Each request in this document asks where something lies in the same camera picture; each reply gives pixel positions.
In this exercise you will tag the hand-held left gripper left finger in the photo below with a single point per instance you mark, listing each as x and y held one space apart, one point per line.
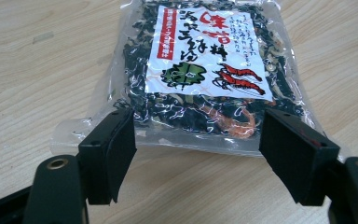
105 155

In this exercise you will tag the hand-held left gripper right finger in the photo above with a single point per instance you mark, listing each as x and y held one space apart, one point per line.
295 155

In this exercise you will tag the clear dried seaweed packet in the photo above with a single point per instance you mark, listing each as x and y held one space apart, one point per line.
199 77

